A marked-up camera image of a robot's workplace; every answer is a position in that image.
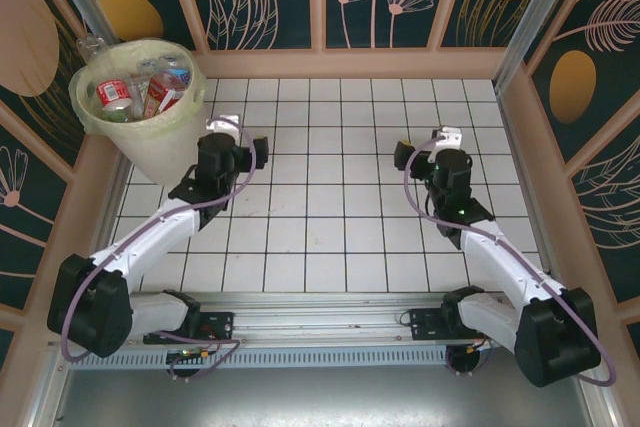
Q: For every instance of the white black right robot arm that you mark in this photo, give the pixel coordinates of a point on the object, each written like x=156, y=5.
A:
x=555, y=342

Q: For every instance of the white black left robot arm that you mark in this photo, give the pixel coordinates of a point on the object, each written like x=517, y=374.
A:
x=150, y=242

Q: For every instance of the lined waste bin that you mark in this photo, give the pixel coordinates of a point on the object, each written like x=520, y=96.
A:
x=115, y=54

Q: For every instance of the grey metal base panel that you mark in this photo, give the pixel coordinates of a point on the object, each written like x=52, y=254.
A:
x=325, y=397

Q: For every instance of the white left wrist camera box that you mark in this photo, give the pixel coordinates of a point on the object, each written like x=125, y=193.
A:
x=224, y=127

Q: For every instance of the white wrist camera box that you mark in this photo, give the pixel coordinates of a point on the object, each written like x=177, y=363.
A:
x=450, y=136
x=224, y=127

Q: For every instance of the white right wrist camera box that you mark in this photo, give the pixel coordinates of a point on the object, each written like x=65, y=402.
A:
x=450, y=136

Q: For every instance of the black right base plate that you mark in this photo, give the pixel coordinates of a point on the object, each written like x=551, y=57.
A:
x=422, y=329

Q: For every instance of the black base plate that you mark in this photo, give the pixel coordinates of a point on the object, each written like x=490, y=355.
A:
x=422, y=329
x=222, y=329

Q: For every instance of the aluminium mounting rail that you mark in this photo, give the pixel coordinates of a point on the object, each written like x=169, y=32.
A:
x=325, y=319

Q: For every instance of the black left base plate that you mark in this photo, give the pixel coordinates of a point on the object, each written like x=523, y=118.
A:
x=222, y=329

